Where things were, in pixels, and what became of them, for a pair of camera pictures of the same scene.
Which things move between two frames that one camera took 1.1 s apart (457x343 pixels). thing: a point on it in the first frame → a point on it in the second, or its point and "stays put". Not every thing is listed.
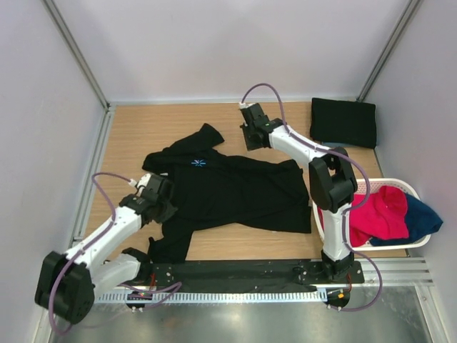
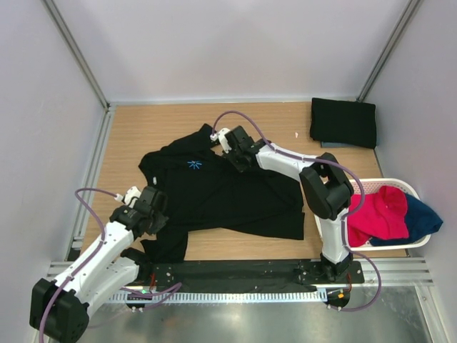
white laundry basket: x=368 y=186 stays put
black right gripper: x=250 y=146 → x=228 y=154
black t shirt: x=214 y=190 stays put
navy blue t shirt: x=420 y=219 stays put
